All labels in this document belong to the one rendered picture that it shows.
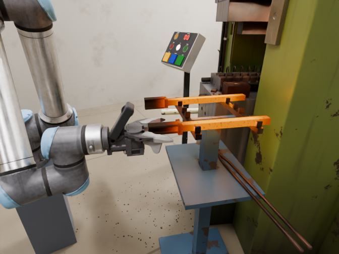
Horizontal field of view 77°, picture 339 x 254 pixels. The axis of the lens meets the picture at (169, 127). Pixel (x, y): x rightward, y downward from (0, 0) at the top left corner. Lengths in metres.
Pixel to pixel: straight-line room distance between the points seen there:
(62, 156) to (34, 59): 0.42
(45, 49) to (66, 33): 2.59
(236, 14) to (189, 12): 3.01
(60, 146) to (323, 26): 0.90
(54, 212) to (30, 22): 0.99
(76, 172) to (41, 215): 0.76
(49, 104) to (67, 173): 0.47
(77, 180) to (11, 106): 0.28
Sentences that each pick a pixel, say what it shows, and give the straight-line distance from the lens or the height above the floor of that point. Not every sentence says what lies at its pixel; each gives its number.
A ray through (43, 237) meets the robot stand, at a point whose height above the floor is 0.15.
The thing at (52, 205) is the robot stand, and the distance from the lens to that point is 1.41.
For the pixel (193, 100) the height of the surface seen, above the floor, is 0.98.
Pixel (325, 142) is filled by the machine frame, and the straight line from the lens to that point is 1.13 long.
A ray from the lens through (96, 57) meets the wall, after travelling 3.58.
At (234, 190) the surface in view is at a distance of 0.85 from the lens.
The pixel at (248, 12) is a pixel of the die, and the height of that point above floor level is 1.31.
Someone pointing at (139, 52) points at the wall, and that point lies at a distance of 3.77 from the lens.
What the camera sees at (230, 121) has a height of 0.98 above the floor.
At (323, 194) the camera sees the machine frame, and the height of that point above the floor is 0.50.
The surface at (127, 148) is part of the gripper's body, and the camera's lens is 0.65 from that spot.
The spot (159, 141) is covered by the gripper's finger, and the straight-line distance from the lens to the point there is 0.60.
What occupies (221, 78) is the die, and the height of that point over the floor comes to 0.99.
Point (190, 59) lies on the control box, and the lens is 1.65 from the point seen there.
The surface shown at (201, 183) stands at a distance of 0.86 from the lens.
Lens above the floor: 1.27
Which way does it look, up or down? 26 degrees down
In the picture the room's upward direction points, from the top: straight up
